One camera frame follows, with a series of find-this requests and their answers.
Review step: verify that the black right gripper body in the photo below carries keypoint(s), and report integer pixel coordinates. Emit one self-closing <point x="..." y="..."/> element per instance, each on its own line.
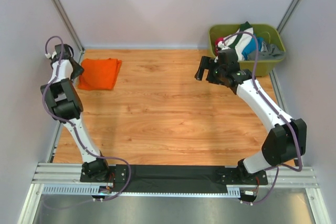
<point x="220" y="73"/>

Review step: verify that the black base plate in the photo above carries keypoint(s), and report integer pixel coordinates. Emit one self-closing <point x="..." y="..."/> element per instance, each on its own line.
<point x="173" y="179"/>

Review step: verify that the blue shirt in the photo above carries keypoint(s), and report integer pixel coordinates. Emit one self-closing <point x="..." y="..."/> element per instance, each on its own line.
<point x="252" y="46"/>

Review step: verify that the right aluminium corner post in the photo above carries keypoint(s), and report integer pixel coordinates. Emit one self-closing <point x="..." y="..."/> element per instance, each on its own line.
<point x="295" y="1"/>

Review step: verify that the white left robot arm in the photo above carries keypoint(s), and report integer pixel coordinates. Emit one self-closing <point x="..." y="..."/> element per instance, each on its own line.
<point x="64" y="105"/>

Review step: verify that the magenta shirt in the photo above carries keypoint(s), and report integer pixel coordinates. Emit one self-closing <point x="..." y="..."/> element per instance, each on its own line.
<point x="219" y="45"/>

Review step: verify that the slotted cable duct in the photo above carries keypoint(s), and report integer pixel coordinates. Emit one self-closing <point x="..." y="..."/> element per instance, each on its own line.
<point x="96" y="190"/>

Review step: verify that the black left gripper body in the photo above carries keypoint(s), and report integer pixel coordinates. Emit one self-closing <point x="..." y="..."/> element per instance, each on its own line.
<point x="77" y="70"/>

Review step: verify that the aluminium corner post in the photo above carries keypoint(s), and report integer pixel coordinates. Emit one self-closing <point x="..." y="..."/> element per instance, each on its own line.
<point x="295" y="1"/>
<point x="65" y="19"/>

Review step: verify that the olive green plastic bin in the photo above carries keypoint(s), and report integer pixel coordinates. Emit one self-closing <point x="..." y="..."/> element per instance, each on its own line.
<point x="267" y="32"/>

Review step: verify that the white and green shirt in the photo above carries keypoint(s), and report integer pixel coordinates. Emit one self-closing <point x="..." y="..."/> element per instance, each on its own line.
<point x="240" y="41"/>

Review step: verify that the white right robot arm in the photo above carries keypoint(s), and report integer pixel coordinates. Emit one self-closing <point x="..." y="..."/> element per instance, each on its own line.
<point x="286" y="139"/>

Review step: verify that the grey shirt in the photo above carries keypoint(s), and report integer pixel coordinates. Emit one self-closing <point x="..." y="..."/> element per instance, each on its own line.
<point x="269" y="52"/>

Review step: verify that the left aluminium corner post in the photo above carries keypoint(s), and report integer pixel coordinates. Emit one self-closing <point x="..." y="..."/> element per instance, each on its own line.
<point x="65" y="19"/>

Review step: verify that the aluminium front rail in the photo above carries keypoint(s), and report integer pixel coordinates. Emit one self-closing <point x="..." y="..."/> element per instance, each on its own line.
<point x="54" y="173"/>

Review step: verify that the orange t shirt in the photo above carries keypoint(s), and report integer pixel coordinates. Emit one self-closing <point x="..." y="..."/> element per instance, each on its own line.
<point x="99" y="74"/>

